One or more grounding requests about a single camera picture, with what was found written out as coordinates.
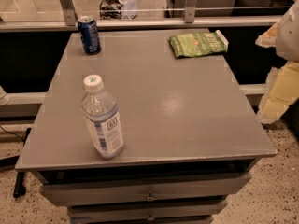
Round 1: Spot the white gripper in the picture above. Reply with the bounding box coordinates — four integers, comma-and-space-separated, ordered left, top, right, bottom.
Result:
255, 0, 299, 124

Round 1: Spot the green jalapeno chip bag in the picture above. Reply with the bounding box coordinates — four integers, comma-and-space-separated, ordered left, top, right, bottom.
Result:
169, 30, 229, 58

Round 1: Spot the white bag behind glass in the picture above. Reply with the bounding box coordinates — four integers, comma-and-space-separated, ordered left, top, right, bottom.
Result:
99, 0, 137, 20

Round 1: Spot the clear plastic water bottle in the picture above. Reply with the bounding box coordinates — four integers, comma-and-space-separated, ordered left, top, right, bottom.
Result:
81, 75, 124, 159

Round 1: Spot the grey drawer cabinet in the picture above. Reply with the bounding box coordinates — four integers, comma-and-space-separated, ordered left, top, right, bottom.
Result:
16, 31, 275, 224

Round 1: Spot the upper grey drawer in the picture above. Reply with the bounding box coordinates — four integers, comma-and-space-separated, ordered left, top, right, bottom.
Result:
40, 172, 251, 206

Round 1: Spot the grey drawer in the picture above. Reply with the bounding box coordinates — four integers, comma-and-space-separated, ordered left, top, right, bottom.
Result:
68, 199, 227, 224
40, 172, 251, 206

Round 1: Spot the lower grey drawer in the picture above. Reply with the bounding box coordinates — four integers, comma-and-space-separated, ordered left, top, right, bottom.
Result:
68, 199, 227, 224

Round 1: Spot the blue soda can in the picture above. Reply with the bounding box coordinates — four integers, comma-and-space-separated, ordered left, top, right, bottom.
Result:
78, 16, 101, 54

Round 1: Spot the metal railing frame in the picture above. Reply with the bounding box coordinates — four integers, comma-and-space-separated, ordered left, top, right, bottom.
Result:
0, 0, 297, 32

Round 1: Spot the black cable on floor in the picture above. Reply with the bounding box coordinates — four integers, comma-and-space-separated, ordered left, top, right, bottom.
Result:
0, 124, 33, 200

